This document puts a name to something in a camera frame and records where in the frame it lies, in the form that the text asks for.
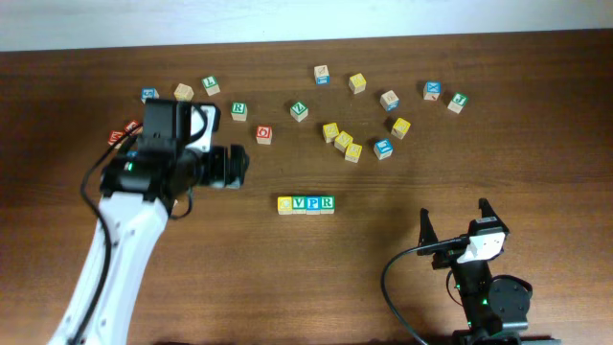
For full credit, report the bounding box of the yellow block cluster lower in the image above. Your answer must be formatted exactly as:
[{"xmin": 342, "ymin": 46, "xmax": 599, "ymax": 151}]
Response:
[{"xmin": 345, "ymin": 143, "xmax": 362, "ymax": 163}]

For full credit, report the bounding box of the green Z letter block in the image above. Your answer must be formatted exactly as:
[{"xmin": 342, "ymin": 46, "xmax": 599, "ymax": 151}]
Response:
[{"xmin": 290, "ymin": 102, "xmax": 308, "ymax": 122}]

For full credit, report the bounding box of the red M letter block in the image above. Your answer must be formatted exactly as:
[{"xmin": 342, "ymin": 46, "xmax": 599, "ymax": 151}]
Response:
[{"xmin": 107, "ymin": 130, "xmax": 125, "ymax": 150}]

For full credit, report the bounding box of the green V letter block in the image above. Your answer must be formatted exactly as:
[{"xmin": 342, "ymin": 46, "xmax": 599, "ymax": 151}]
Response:
[{"xmin": 292, "ymin": 195, "xmax": 307, "ymax": 215}]

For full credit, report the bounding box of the red 6 number block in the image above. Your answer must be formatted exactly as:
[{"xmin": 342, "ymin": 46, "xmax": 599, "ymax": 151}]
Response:
[{"xmin": 125, "ymin": 120, "xmax": 142, "ymax": 135}]

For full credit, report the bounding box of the yellow block cluster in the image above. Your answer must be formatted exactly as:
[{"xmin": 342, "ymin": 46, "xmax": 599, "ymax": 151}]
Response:
[
  {"xmin": 345, "ymin": 143, "xmax": 362, "ymax": 163},
  {"xmin": 334, "ymin": 131, "xmax": 353, "ymax": 153}
]

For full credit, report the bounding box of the green L letter block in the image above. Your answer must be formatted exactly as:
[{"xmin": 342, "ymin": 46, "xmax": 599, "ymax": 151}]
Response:
[{"xmin": 201, "ymin": 76, "xmax": 220, "ymax": 96}]

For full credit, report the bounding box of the wooden block blue edge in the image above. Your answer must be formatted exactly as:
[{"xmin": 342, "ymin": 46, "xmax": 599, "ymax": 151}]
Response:
[{"xmin": 379, "ymin": 90, "xmax": 399, "ymax": 111}]

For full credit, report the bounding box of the blue X letter block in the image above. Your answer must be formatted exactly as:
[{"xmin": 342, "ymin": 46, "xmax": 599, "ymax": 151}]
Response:
[{"xmin": 423, "ymin": 80, "xmax": 442, "ymax": 101}]

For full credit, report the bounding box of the blue S letter block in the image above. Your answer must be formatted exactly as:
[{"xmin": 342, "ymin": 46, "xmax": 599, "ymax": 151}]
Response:
[{"xmin": 140, "ymin": 87, "xmax": 159, "ymax": 104}]

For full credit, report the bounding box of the wooden block blue side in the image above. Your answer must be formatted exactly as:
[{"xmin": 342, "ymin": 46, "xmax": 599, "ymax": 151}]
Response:
[{"xmin": 314, "ymin": 65, "xmax": 330, "ymax": 85}]

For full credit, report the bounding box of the yellow C letter block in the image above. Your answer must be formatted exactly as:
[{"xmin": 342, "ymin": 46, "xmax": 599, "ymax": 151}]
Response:
[{"xmin": 277, "ymin": 196, "xmax": 293, "ymax": 216}]

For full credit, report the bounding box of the yellow block top right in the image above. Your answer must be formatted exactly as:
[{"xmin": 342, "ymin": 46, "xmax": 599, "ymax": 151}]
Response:
[{"xmin": 349, "ymin": 73, "xmax": 367, "ymax": 94}]

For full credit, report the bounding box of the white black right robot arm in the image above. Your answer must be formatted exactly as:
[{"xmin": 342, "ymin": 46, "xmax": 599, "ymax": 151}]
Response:
[{"xmin": 418, "ymin": 198, "xmax": 561, "ymax": 345}]

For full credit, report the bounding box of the plain wooden block yellow edge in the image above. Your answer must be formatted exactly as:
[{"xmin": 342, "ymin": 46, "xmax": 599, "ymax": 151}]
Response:
[{"xmin": 173, "ymin": 83, "xmax": 194, "ymax": 102}]

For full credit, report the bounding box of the green J letter block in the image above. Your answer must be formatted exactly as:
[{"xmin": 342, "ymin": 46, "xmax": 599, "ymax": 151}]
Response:
[{"xmin": 447, "ymin": 92, "xmax": 468, "ymax": 114}]

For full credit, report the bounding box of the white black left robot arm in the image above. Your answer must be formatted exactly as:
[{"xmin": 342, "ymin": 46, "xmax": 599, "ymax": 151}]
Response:
[{"xmin": 50, "ymin": 99, "xmax": 249, "ymax": 344}]

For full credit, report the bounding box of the yellow block cluster middle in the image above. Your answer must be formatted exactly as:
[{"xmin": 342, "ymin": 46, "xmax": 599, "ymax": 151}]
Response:
[{"xmin": 334, "ymin": 131, "xmax": 353, "ymax": 153}]

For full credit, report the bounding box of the yellow S letter block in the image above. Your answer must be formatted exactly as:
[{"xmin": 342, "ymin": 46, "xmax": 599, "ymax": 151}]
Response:
[{"xmin": 323, "ymin": 123, "xmax": 339, "ymax": 143}]

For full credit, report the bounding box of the green r block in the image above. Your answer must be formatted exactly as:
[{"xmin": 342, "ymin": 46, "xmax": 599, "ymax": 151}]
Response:
[
  {"xmin": 320, "ymin": 195, "xmax": 336, "ymax": 214},
  {"xmin": 231, "ymin": 103, "xmax": 248, "ymax": 122}
]

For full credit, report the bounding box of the blue P letter block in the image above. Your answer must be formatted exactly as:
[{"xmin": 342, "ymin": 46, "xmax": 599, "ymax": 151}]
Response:
[{"xmin": 306, "ymin": 196, "xmax": 321, "ymax": 215}]

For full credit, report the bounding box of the red O letter block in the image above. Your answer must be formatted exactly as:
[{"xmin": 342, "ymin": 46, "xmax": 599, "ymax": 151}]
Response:
[{"xmin": 256, "ymin": 126, "xmax": 272, "ymax": 145}]

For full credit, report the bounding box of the blue E letter block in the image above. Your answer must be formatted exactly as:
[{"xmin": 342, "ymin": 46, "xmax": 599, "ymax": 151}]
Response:
[{"xmin": 374, "ymin": 139, "xmax": 394, "ymax": 160}]

